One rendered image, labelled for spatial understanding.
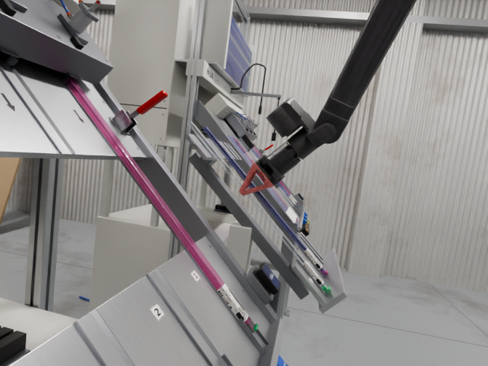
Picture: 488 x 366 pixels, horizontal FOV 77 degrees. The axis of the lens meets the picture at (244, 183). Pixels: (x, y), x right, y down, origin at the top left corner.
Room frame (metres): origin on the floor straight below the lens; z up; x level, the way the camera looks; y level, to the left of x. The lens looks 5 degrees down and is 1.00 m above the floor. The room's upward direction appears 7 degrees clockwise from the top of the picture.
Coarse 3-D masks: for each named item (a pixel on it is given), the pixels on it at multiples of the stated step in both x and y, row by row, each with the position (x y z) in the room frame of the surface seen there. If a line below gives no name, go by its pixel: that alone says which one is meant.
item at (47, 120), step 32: (0, 64) 0.40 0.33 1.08; (32, 64) 0.46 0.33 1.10; (0, 96) 0.36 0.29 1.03; (32, 96) 0.40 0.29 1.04; (64, 96) 0.47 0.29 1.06; (96, 96) 0.57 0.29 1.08; (0, 128) 0.32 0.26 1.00; (32, 128) 0.36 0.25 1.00; (64, 128) 0.41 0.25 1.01; (96, 128) 0.49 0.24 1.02
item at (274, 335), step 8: (280, 320) 0.50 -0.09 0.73; (272, 328) 0.48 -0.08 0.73; (280, 328) 0.48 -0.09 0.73; (272, 336) 0.46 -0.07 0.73; (280, 336) 0.46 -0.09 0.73; (272, 344) 0.43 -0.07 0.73; (280, 344) 0.44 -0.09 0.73; (272, 352) 0.41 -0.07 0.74; (264, 360) 0.40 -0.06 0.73; (272, 360) 0.39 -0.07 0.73
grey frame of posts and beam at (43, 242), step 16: (48, 160) 0.64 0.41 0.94; (48, 176) 0.64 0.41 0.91; (32, 192) 0.64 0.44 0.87; (48, 192) 0.64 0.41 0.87; (32, 208) 0.64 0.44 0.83; (48, 208) 0.64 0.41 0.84; (32, 224) 0.64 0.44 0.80; (48, 224) 0.64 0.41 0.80; (32, 240) 0.64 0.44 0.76; (48, 240) 0.65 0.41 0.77; (32, 256) 0.64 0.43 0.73; (48, 256) 0.65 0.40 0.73; (32, 272) 0.64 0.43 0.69; (48, 272) 0.66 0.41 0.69; (32, 288) 0.64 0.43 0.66; (48, 288) 0.66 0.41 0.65; (32, 304) 0.65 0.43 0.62; (48, 304) 0.66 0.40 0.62
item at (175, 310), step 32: (128, 288) 0.31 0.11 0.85; (160, 288) 0.35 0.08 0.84; (192, 288) 0.40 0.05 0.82; (96, 320) 0.25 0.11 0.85; (128, 320) 0.28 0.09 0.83; (160, 320) 0.31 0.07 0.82; (192, 320) 0.35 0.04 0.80; (224, 320) 0.41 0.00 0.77; (256, 320) 0.48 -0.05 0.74; (32, 352) 0.20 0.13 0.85; (64, 352) 0.21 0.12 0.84; (96, 352) 0.23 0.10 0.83; (128, 352) 0.26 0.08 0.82; (160, 352) 0.28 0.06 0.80; (192, 352) 0.32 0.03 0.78; (224, 352) 0.36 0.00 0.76; (256, 352) 0.42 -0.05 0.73
